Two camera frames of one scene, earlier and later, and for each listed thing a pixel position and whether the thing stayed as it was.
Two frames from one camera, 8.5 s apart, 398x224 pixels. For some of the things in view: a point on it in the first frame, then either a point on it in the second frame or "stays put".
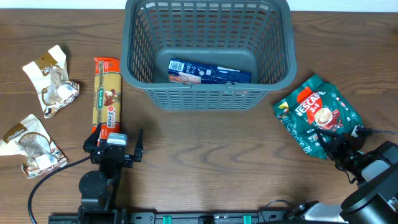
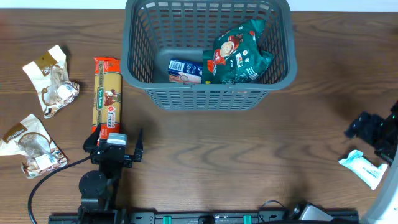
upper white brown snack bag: x=50 y=74 stays put
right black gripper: x=339 y=142 → x=364 y=126
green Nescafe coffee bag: x=317 y=105 → x=237 y=56
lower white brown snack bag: x=30 y=140 stays put
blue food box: x=187 y=72 stays put
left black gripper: x=91 y=146 stays put
